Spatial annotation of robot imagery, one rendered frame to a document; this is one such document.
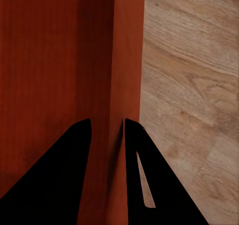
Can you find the storage box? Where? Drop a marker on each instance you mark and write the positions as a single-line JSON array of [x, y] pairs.
[[63, 61]]

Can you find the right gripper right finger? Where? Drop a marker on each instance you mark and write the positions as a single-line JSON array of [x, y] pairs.
[[173, 204]]

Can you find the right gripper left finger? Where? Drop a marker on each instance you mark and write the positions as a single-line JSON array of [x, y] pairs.
[[49, 193]]

